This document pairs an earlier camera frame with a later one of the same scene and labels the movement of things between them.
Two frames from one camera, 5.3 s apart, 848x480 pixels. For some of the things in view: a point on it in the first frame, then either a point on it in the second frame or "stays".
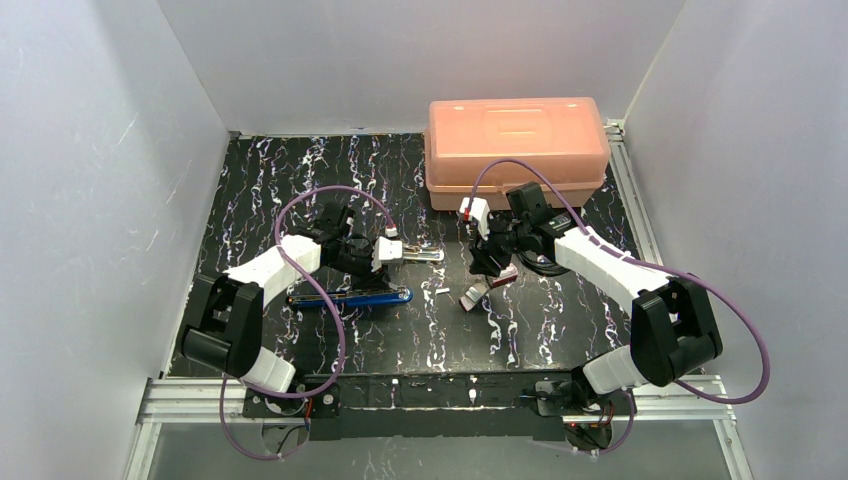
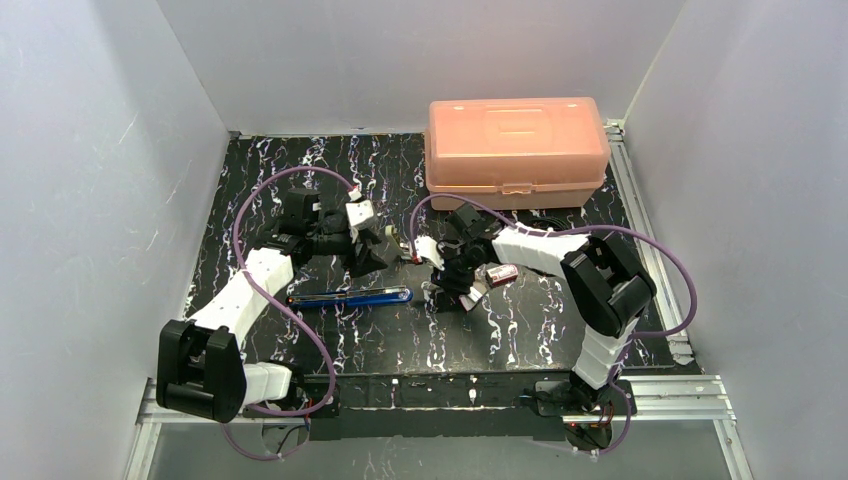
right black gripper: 489,250 to 448,275
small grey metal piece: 473,295 stays
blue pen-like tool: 349,298 stays
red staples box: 507,276 stays
